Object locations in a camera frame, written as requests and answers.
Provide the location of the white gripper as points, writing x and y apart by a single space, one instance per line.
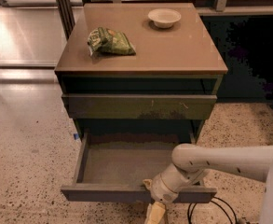
161 191

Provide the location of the grey drawer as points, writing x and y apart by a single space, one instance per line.
112 167
137 106

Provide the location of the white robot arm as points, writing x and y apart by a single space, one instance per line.
189 163

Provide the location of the brown drawer cabinet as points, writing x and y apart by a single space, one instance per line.
181 60

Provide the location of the grey top drawer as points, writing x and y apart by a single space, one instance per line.
137 106

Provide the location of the blue tape piece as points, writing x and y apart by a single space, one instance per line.
76 136

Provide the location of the green snack bag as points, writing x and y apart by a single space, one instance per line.
105 40

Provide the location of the white bowl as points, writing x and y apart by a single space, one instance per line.
164 18

